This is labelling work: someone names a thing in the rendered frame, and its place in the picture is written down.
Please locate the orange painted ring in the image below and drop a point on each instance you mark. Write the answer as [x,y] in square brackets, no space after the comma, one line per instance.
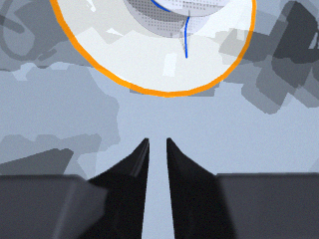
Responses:
[127,85]

